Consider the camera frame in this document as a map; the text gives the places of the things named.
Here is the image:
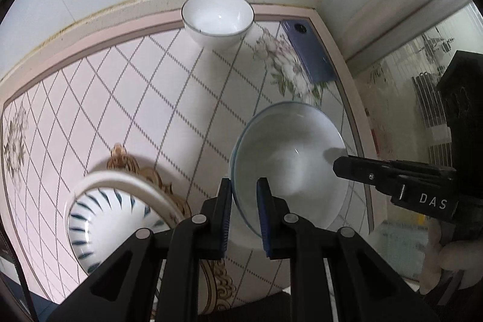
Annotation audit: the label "white plate sprig print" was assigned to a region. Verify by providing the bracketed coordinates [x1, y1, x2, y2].
[70, 171, 191, 229]

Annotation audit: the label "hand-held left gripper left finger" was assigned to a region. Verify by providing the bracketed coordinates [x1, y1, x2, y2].
[49, 177, 232, 322]

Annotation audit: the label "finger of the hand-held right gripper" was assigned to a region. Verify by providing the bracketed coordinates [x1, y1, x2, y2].
[333, 155, 459, 223]

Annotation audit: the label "blue smartphone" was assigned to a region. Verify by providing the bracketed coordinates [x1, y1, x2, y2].
[280, 20, 338, 84]

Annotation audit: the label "white bowl dark rim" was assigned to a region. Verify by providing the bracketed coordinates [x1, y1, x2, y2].
[181, 0, 255, 50]

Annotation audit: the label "white bowl blue rim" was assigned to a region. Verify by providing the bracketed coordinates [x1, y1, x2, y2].
[229, 101, 350, 237]

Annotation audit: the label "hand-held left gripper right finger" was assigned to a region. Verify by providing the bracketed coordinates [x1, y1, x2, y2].
[256, 177, 440, 322]

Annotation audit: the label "white plate blue stripes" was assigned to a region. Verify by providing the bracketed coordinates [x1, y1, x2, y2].
[67, 186, 167, 274]

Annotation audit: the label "person's right hand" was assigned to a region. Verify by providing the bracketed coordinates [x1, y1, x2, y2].
[419, 222, 483, 295]

